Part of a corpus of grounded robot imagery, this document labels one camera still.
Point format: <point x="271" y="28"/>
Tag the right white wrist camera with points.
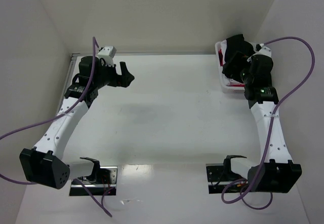
<point x="260" y="49"/>

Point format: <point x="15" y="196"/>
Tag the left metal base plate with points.
<point x="106" y="181"/>

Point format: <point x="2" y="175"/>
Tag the white plastic basket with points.
<point x="225" y="89"/>

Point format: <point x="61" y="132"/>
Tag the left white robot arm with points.
<point x="43" y="163"/>

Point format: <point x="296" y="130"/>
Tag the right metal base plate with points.
<point x="217" y="180"/>

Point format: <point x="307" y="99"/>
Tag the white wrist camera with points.
<point x="260" y="49"/>
<point x="107" y="54"/>

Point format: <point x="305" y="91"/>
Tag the black t shirt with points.
<point x="235" y="44"/>

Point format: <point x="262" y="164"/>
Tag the white t shirt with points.
<point x="223" y="47"/>

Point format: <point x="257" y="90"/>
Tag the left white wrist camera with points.
<point x="107" y="54"/>

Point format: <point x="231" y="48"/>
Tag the metal base plate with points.
<point x="106" y="181"/>
<point x="217" y="180"/>

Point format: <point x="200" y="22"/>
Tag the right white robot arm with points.
<point x="276" y="171"/>

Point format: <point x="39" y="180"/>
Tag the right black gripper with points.
<point x="233" y="63"/>

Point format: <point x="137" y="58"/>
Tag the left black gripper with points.
<point x="121" y="77"/>

